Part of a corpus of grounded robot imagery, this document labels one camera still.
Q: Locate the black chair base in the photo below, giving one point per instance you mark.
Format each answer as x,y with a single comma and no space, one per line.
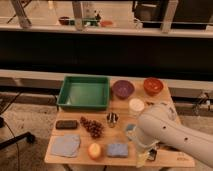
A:
30,138

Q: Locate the blue plastic cup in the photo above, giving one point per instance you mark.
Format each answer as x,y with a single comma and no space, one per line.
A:
130,131

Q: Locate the green plastic tray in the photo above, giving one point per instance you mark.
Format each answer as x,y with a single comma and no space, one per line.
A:
84,93

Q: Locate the dark brown rectangular block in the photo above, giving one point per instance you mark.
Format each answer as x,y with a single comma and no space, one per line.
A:
66,124

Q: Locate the blue-grey cloth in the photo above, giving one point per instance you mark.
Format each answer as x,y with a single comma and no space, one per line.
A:
66,146

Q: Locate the small metal cup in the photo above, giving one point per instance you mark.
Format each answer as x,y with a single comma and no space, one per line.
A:
112,119

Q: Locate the purple bowl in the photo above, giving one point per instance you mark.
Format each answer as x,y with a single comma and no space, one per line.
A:
123,89

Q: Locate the blue sponge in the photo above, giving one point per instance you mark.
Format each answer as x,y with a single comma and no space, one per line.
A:
117,150

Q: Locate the white plastic cup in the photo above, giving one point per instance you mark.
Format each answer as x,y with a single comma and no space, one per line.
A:
136,106

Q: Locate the bunch of red grapes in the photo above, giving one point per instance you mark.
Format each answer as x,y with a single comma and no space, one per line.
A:
93,127

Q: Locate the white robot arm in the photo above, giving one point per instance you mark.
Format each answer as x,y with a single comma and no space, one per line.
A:
156,124

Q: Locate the red-orange bowl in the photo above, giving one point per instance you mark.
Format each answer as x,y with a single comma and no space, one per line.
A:
153,86

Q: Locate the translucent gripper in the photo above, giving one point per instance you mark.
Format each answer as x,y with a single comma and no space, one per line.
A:
143,146

